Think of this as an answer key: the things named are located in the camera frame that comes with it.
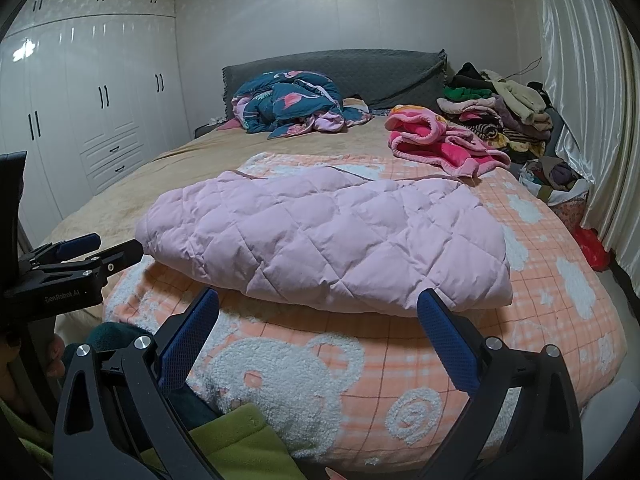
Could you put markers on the peach bear print blanket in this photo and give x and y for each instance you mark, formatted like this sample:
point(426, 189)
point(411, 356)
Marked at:
point(350, 360)

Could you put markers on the pink fleece robe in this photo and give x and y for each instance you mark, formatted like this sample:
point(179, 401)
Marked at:
point(430, 140)

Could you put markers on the bag of dark clothes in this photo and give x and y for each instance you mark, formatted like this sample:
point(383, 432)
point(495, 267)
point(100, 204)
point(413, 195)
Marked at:
point(555, 175)

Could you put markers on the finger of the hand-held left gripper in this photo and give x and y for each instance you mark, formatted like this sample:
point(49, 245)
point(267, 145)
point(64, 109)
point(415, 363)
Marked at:
point(117, 257)
point(75, 246)

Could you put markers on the pink bag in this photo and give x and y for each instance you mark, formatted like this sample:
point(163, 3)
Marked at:
point(570, 215)

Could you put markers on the pile of assorted clothes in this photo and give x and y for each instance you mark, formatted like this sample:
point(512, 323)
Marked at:
point(500, 120)

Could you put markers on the green fleece garment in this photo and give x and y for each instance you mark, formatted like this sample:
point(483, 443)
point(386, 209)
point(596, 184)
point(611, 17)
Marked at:
point(235, 440)

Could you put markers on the white satin curtain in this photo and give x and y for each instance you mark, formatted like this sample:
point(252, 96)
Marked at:
point(590, 85)

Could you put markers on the dark nightstand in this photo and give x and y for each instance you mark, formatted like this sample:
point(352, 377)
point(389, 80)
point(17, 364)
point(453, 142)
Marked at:
point(205, 130)

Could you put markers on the teal flamingo print duvet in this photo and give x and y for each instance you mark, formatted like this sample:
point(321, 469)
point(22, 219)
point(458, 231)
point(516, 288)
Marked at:
point(290, 105)

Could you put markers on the white wardrobe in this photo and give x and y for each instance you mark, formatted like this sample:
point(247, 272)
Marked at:
point(100, 110)

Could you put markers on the person's left hand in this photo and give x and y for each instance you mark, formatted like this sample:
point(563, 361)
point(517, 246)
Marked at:
point(55, 355)

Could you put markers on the tan plush bedspread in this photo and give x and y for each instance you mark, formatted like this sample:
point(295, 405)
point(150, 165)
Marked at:
point(175, 170)

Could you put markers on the pink quilted jacket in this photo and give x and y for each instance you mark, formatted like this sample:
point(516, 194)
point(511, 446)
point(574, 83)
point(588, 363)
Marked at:
point(325, 235)

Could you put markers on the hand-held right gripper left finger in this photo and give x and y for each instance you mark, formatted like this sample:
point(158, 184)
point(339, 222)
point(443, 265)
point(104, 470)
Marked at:
point(192, 332)

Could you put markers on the blue patterned pillow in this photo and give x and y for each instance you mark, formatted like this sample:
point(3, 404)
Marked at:
point(380, 109)

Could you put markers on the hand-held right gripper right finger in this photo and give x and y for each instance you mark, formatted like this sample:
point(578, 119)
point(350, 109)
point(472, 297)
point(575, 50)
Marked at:
point(447, 340)

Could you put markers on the red plastic bag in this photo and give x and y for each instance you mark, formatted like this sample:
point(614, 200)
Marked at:
point(592, 250)

